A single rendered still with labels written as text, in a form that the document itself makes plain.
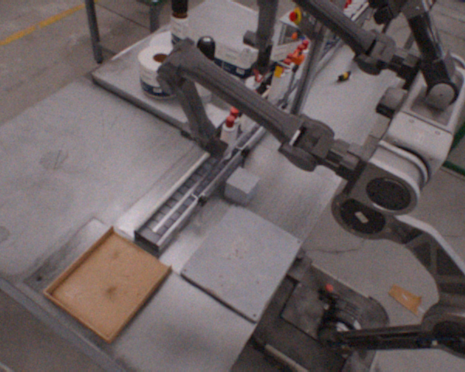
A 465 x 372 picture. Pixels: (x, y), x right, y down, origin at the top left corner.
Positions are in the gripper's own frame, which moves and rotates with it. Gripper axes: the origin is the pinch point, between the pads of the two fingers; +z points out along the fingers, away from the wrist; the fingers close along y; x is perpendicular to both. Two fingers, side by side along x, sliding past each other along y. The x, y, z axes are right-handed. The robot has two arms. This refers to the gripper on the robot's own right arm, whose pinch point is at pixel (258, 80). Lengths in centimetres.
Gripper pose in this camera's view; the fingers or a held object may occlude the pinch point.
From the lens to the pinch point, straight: 181.9
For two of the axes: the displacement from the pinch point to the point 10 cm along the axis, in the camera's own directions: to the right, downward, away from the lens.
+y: -5.3, 6.2, -5.8
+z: -1.3, 6.2, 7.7
